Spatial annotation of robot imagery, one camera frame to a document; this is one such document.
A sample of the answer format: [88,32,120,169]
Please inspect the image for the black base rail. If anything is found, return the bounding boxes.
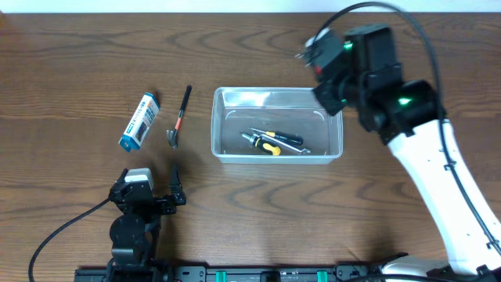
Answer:
[74,263,380,282]

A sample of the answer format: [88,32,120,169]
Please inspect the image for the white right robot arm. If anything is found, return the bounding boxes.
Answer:
[304,24,500,281]

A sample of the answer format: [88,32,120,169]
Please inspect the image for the clear plastic storage container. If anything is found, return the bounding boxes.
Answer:
[211,87,344,165]

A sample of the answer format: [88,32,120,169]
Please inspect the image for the teal white product box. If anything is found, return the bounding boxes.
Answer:
[119,92,160,153]

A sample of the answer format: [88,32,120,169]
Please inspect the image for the small hammer black handle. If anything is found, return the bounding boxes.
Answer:
[167,85,193,149]

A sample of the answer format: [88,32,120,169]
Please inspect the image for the stubby yellow black screwdriver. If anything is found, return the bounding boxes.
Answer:
[240,132,281,156]

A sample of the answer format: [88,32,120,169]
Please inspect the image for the slim black yellow screwdriver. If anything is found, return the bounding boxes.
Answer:
[250,127,304,146]

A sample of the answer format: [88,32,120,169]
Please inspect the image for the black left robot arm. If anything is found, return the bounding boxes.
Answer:
[109,165,186,266]

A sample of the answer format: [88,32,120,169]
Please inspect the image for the silver offset ring wrench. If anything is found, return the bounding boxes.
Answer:
[260,134,311,154]

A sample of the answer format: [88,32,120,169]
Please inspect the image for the red handled pliers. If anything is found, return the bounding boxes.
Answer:
[294,47,322,76]

